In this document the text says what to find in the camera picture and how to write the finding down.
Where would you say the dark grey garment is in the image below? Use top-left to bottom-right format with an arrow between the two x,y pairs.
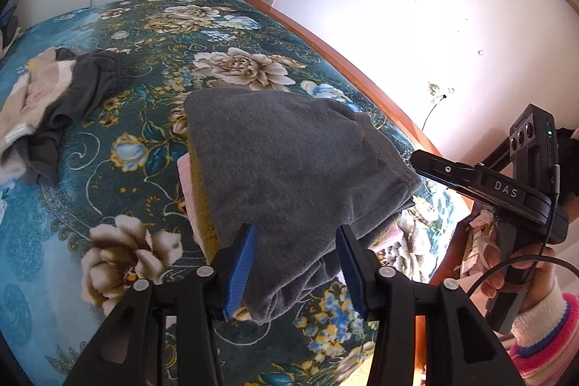
20,50 -> 132,188

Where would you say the beige fleece garment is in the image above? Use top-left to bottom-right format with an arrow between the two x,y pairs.
0,48 -> 77,181

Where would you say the wooden bed side rail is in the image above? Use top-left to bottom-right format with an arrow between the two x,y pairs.
237,0 -> 473,386

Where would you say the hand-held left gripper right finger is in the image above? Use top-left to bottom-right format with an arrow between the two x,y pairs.
335,224 -> 521,386

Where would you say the printed cloth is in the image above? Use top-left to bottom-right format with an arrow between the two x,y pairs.
461,209 -> 498,278

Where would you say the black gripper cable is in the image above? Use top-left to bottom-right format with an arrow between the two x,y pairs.
465,162 -> 579,298

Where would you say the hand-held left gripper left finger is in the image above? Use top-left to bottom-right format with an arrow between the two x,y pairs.
61,223 -> 258,386

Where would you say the blue floral bed blanket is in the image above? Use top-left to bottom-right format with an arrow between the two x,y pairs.
0,0 -> 471,386

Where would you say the grey sweatshirt with gold print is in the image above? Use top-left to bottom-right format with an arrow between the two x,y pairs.
183,89 -> 423,323

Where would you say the person's right hand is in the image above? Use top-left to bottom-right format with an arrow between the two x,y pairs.
480,243 -> 559,319

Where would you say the black charger cable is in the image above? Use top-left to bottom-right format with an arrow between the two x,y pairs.
423,97 -> 446,131

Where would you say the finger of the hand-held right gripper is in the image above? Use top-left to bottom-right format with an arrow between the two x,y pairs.
410,150 -> 487,201

